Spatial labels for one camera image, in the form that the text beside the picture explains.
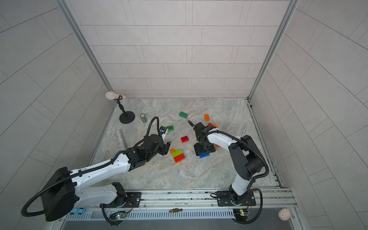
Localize small dark blue lego brick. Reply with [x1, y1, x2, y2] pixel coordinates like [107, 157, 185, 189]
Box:
[199, 153, 210, 159]

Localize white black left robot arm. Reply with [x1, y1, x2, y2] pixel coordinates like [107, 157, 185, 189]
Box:
[21, 134, 171, 221]

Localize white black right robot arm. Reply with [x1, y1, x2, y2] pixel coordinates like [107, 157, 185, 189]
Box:
[188, 121, 269, 205]

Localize dark green lego brick far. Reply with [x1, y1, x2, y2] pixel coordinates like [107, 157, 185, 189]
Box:
[179, 112, 188, 118]

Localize glitter silver microphone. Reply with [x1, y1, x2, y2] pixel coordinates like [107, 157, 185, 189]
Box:
[115, 129, 126, 151]

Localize green camouflage can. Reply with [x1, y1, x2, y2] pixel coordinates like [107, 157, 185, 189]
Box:
[140, 114, 148, 123]

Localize black microphone stand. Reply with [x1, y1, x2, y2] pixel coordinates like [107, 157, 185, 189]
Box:
[105, 92, 135, 124]

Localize left circuit board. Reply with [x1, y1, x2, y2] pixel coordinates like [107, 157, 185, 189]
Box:
[109, 211, 127, 221]

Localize circuit board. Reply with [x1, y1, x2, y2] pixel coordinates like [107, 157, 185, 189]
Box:
[109, 211, 127, 221]
[233, 209, 251, 224]

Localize brass fitting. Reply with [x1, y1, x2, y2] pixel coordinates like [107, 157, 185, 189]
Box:
[169, 208, 183, 213]

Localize right circuit board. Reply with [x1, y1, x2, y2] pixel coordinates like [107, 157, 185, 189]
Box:
[233, 209, 251, 224]

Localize light blue clip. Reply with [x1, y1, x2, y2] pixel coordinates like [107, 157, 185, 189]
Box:
[70, 209, 86, 215]

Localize beige round knob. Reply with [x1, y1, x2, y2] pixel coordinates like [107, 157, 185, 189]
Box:
[278, 208, 292, 221]

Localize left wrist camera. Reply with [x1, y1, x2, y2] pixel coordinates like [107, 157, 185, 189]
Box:
[159, 126, 168, 135]

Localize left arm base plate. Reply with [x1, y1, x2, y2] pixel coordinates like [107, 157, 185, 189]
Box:
[103, 192, 142, 209]

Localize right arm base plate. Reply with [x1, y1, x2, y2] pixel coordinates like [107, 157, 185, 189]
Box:
[210, 190, 256, 207]

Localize left metal corner post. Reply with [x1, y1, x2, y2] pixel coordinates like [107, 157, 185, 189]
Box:
[55, 0, 113, 91]

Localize metal corner frame post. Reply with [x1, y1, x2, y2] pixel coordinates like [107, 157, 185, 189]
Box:
[247, 0, 299, 102]

